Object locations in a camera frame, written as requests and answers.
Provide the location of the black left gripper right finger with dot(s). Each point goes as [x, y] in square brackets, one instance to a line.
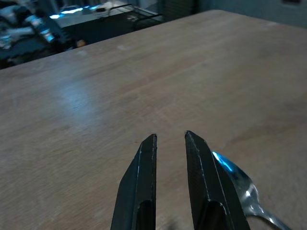
[206, 187]

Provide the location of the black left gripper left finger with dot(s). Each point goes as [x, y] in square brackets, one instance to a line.
[141, 187]

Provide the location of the silver metal spoon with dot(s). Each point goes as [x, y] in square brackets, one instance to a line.
[242, 184]

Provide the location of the small orange object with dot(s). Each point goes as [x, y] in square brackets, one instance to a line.
[81, 43]

